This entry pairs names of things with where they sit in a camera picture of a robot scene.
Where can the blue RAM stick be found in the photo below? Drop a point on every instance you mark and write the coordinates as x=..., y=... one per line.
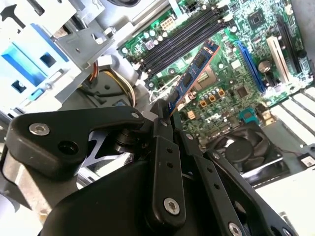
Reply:
x=193, y=73

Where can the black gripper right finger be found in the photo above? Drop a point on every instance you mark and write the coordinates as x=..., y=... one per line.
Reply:
x=212, y=177

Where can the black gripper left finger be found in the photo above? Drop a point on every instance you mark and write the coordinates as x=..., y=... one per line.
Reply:
x=73, y=123

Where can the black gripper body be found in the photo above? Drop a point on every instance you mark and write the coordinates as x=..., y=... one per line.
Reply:
x=110, y=201

